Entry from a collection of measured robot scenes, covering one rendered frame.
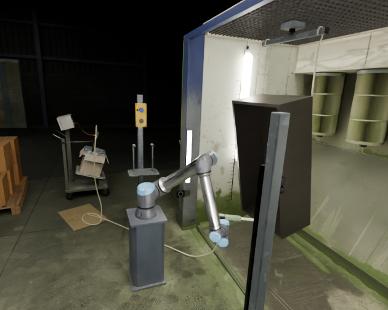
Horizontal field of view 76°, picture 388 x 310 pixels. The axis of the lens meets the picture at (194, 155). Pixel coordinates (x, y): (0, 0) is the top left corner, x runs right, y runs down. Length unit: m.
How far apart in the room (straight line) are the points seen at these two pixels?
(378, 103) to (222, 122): 1.54
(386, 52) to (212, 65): 1.58
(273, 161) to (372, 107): 2.11
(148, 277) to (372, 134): 2.50
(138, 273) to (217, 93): 2.00
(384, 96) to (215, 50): 1.71
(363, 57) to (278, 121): 2.13
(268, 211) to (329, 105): 2.45
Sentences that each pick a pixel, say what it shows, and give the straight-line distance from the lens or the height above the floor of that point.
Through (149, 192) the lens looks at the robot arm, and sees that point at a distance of 2.12.
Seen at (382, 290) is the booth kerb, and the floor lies 0.11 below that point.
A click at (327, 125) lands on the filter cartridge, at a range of 3.36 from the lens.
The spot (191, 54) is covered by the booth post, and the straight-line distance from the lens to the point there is 2.84.
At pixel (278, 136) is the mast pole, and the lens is 0.94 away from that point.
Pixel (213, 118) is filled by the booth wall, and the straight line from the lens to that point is 2.95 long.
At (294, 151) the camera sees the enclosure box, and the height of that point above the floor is 1.27.
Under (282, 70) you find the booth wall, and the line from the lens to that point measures 3.44.
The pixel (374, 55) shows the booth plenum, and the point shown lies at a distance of 2.93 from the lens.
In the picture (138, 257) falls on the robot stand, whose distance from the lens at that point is 2.32.
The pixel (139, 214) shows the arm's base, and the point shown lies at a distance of 2.21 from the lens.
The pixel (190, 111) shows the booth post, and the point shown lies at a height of 1.48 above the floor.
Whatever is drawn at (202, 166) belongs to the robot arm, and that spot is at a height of 1.17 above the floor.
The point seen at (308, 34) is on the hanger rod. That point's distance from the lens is 2.32.
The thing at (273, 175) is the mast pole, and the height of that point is 1.41.
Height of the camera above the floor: 1.70
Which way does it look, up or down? 14 degrees down
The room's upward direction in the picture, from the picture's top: 2 degrees clockwise
